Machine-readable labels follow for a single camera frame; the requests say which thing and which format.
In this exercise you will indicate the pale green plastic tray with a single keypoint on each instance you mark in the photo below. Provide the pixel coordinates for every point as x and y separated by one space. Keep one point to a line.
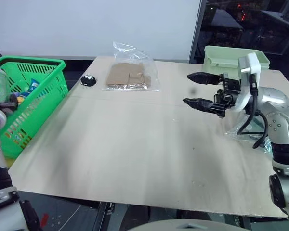
219 56

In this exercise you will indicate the black round toy with eyes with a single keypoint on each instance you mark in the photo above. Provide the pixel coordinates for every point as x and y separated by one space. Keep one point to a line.
88 80

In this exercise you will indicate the clear bag with cardboard pieces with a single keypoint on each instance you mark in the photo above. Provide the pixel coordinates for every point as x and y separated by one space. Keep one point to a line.
127 74

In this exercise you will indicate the large white board panel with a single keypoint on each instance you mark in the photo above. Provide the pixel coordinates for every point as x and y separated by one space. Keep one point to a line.
98 26

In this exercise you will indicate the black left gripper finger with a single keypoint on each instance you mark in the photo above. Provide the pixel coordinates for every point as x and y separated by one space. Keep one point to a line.
13 103

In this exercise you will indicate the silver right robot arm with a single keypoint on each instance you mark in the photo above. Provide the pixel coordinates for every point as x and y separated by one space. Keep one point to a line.
279 134

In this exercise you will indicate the grey robot torso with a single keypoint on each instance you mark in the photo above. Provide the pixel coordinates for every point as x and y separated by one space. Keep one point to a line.
183 225

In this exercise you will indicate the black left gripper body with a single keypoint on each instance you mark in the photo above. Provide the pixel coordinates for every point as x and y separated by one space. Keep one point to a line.
1 106

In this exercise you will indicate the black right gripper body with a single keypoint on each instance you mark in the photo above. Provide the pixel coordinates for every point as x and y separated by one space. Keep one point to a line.
230 90

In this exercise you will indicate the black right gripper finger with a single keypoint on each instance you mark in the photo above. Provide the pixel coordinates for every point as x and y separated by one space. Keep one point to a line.
202 77
202 104

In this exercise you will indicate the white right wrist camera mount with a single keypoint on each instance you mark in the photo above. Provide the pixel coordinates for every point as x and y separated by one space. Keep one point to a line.
249 72

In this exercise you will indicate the green plastic shopping basket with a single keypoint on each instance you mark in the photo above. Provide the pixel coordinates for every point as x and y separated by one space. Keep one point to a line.
51 79

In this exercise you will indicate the blue snack packet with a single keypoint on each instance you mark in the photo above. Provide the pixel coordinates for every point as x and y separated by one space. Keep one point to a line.
31 87

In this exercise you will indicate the crumpled clear plastic bag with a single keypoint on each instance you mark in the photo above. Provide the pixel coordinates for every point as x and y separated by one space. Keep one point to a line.
240 133

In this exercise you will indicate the grey background table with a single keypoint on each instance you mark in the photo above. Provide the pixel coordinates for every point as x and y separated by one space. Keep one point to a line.
283 21

